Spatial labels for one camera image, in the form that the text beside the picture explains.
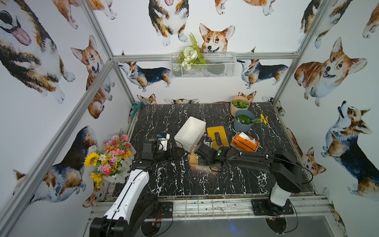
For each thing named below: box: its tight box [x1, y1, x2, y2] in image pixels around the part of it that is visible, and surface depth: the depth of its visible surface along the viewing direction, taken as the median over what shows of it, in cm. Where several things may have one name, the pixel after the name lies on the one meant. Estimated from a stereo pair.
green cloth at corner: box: [129, 101, 145, 119], surface depth 123 cm
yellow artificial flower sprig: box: [251, 113, 269, 126], surface depth 94 cm
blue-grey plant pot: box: [233, 109, 256, 133], surface depth 105 cm
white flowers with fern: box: [174, 32, 208, 72], surface depth 82 cm
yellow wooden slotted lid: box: [206, 125, 230, 151], surface depth 106 cm
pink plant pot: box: [230, 95, 251, 118], surface depth 106 cm
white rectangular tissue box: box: [173, 116, 207, 153], surface depth 103 cm
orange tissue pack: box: [230, 131, 260, 153], surface depth 93 cm
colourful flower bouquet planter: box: [83, 134, 137, 189], surface depth 76 cm
